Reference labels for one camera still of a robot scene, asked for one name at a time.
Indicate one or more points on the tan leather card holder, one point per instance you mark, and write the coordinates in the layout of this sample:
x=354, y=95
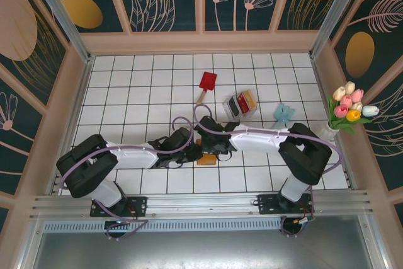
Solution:
x=206, y=160

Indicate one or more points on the clear plastic card box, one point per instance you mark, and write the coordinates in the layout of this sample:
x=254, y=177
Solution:
x=240, y=114

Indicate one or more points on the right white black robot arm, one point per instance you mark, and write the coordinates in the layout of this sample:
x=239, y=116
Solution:
x=255, y=143

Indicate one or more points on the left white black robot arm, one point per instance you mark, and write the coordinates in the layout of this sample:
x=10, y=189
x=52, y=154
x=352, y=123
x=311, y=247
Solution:
x=132, y=157

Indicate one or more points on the black card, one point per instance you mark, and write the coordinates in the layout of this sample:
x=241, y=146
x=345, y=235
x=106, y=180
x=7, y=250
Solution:
x=233, y=107

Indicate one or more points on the orange card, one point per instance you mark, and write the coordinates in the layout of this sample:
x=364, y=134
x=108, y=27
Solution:
x=251, y=99

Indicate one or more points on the light blue toy rake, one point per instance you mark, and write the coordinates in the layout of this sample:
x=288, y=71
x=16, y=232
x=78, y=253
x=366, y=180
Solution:
x=284, y=114

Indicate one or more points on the grey metal sheet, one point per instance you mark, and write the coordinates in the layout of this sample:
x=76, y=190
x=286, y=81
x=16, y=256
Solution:
x=201, y=250

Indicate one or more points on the white vase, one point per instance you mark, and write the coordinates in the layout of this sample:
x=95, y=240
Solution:
x=329, y=133

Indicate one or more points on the artificial tulip bouquet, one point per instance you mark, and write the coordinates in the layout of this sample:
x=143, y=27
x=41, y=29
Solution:
x=348, y=105

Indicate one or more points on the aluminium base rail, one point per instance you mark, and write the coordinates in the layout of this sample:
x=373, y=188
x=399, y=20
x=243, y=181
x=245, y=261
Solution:
x=201, y=203

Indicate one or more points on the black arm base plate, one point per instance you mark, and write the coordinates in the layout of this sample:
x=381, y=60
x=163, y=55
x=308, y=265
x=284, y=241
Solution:
x=267, y=203
x=138, y=204

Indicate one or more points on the aluminium side rail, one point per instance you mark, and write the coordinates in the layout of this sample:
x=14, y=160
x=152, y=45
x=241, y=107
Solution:
x=82, y=92
x=318, y=77

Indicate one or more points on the aluminium corner post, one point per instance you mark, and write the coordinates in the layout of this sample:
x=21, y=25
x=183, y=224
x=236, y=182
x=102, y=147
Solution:
x=64, y=14
x=335, y=14

